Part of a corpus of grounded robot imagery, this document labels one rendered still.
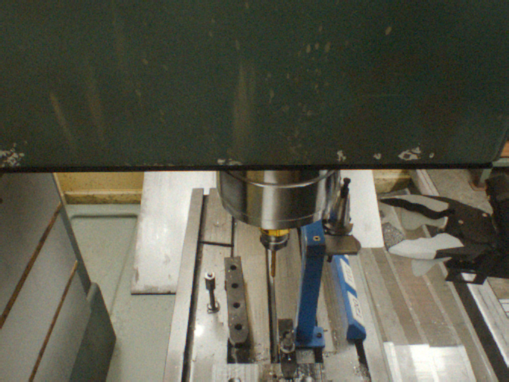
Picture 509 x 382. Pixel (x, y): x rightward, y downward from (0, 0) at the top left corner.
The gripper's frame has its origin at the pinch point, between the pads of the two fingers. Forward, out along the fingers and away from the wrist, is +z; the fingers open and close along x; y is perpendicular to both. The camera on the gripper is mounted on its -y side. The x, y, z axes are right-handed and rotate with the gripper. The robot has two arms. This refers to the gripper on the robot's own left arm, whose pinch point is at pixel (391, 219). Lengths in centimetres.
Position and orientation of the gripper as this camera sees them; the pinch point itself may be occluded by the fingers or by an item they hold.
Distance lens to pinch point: 62.3
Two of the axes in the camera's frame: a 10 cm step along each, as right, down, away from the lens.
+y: -0.4, 7.9, 6.2
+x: 1.2, -6.1, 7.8
